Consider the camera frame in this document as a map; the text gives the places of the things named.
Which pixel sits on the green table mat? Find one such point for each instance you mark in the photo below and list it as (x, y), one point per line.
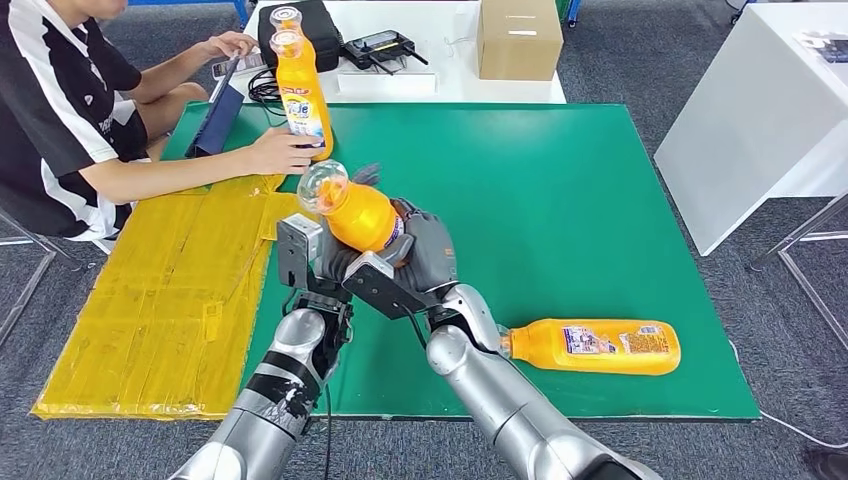
(530, 199)

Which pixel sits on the black carry case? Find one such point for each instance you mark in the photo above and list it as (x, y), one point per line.
(321, 30)

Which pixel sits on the brown cardboard box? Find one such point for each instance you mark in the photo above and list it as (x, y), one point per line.
(519, 46)

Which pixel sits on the green plastic crate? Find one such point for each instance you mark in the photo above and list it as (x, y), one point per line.
(562, 10)

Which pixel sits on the person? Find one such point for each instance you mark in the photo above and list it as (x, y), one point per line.
(46, 132)

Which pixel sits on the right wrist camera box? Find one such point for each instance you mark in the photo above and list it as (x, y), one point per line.
(378, 285)

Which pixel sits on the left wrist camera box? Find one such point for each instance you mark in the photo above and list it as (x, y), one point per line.
(298, 248)

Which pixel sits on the yellow taped cardboard sheet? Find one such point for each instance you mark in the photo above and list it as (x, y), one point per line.
(166, 298)

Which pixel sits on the white table with metal legs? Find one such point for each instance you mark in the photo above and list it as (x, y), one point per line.
(742, 132)

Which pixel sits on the person's right hand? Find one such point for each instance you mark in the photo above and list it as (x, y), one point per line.
(285, 151)

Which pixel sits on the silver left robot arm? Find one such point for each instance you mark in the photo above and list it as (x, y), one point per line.
(285, 397)

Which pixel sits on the blue metal shelving rack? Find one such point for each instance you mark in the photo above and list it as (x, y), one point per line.
(242, 8)

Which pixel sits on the person's left forearm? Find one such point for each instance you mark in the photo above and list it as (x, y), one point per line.
(166, 76)

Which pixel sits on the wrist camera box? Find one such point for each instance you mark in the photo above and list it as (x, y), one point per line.
(298, 248)
(378, 285)

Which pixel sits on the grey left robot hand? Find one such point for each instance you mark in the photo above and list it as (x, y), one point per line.
(361, 255)

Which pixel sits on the orange detergent bottle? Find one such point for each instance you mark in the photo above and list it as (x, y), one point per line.
(301, 93)
(361, 215)
(286, 18)
(596, 358)

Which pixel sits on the blue tablet case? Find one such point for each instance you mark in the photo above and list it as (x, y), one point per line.
(213, 126)

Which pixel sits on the black handheld controller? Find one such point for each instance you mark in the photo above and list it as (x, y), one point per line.
(381, 48)

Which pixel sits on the black floor object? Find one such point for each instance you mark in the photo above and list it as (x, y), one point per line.
(828, 467)

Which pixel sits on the metal chair frame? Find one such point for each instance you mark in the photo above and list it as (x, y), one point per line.
(20, 240)

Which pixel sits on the person's right forearm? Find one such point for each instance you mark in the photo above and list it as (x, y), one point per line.
(172, 175)

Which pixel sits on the printed brochure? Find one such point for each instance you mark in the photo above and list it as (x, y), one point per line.
(828, 48)

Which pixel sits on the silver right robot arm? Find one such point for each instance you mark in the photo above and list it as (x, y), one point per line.
(517, 411)

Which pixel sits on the person's left hand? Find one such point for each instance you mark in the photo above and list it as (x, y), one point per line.
(228, 45)

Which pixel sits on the long white table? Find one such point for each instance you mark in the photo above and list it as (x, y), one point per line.
(450, 40)

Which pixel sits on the smartphone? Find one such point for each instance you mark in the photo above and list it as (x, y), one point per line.
(245, 65)

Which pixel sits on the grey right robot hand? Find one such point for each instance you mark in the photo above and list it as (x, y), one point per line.
(430, 248)

